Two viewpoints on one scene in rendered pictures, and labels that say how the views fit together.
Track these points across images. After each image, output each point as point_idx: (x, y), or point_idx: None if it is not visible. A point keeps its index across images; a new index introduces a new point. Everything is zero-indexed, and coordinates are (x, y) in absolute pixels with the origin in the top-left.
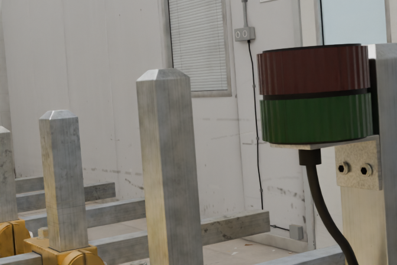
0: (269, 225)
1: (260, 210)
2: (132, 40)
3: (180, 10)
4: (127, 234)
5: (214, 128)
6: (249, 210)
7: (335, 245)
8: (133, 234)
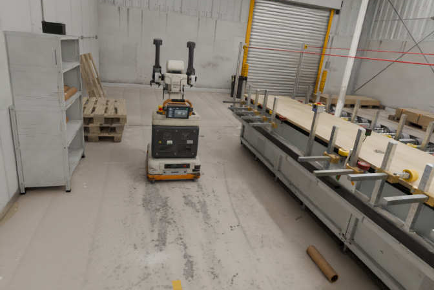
0: (382, 201)
1: (385, 198)
2: None
3: None
4: (417, 197)
5: None
6: (389, 199)
7: (361, 176)
8: (415, 196)
